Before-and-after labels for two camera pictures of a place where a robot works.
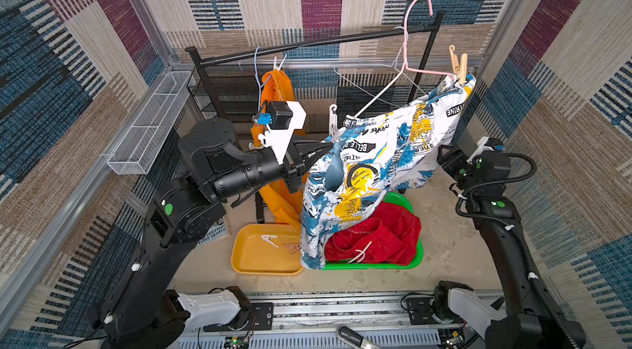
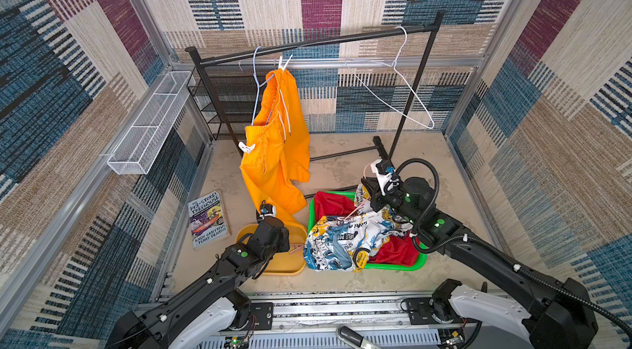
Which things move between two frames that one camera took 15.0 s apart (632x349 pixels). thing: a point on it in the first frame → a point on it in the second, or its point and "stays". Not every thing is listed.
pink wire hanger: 405,65 → 364,177
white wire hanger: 378,94 → 415,96
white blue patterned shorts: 375,152 → 342,244
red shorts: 388,236 → 401,250
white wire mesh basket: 136,152 stays
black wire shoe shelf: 238,90 stays
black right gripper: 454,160 → 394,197
